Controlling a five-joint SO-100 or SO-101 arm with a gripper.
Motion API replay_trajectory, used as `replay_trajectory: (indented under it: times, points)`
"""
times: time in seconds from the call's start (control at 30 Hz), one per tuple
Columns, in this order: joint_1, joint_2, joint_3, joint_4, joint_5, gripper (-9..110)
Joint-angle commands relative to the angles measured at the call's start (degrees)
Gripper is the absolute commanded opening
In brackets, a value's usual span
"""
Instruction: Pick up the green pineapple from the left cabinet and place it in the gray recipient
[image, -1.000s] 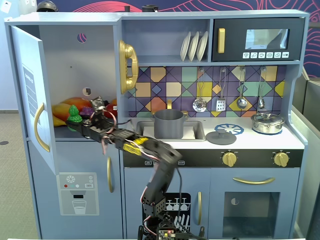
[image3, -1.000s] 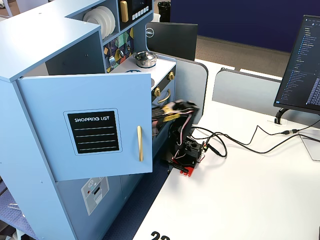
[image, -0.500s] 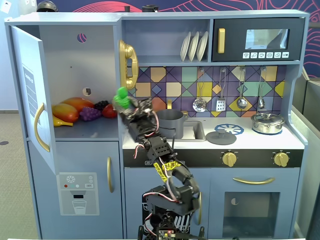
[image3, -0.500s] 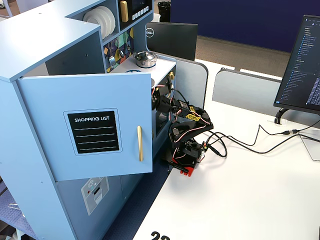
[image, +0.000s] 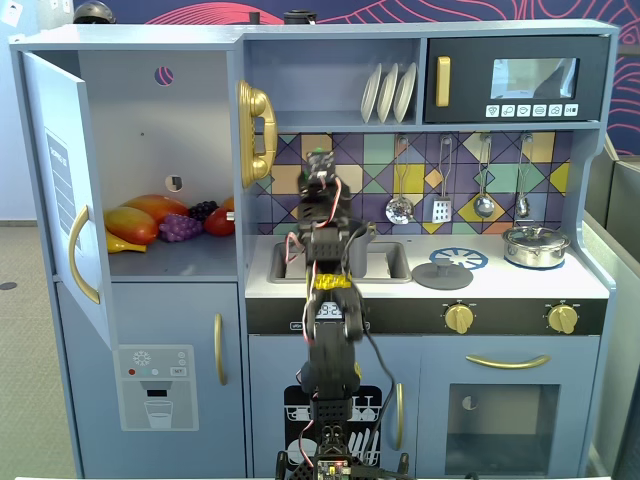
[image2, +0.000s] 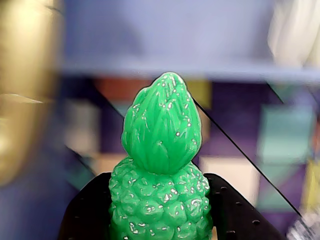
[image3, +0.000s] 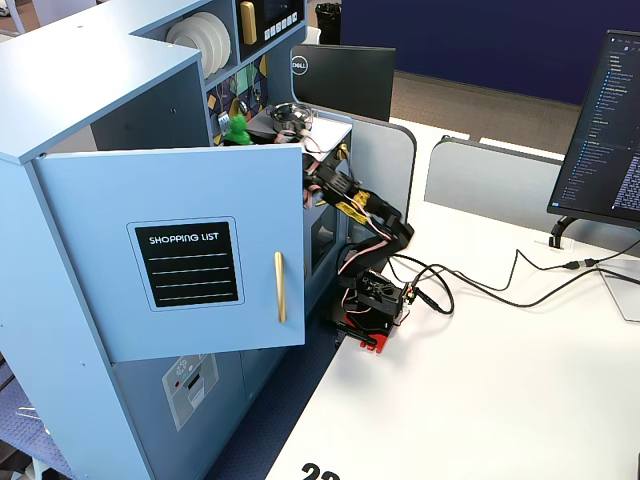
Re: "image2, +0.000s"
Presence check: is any gold toy telephone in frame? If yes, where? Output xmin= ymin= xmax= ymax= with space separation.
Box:
xmin=0 ymin=0 xmax=63 ymax=188

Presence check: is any silver slotted spoon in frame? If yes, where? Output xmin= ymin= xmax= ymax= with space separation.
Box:
xmin=286 ymin=212 xmax=320 ymax=240

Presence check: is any green toy pineapple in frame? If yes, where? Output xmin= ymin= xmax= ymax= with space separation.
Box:
xmin=108 ymin=71 xmax=215 ymax=240

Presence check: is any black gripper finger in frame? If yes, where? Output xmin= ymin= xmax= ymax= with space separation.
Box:
xmin=207 ymin=172 xmax=288 ymax=240
xmin=58 ymin=172 xmax=113 ymax=240

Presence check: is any blue toy kitchen unit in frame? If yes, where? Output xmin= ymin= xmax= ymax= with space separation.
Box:
xmin=0 ymin=0 xmax=320 ymax=240

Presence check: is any white toy plate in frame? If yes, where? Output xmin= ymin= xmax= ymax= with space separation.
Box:
xmin=267 ymin=0 xmax=320 ymax=67

